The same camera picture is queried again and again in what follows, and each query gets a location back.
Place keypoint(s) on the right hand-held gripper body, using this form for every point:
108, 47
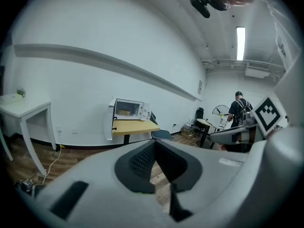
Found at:
268, 116

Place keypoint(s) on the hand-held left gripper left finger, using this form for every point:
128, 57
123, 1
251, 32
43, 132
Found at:
99, 174

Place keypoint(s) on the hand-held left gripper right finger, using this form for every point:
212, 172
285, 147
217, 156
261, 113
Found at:
213, 174

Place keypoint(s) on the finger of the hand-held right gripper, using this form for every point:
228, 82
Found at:
225, 135

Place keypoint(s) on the round light wooden table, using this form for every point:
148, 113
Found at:
205, 122

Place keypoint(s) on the black standing fan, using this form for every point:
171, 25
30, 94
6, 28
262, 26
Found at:
219, 110

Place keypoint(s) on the black chair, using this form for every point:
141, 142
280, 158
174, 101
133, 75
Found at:
200, 114

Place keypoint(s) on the white air conditioner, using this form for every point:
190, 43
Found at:
257, 70

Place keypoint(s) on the blue chair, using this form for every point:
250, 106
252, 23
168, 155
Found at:
161, 135

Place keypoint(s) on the ceiling light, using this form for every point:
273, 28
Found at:
240, 44

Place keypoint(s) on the white table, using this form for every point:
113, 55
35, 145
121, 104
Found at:
23, 108

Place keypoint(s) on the small green plant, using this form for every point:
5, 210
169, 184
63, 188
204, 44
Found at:
21, 92

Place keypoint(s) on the white wall plate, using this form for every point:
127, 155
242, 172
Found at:
74, 130

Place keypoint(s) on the wall poster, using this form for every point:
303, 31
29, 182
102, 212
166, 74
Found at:
200, 87

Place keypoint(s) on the white wall outlet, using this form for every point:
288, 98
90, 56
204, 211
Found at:
59, 129

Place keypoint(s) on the white wall rail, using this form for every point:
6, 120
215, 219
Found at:
107, 58

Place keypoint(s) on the black head-worn camera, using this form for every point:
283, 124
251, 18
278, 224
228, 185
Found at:
202, 6

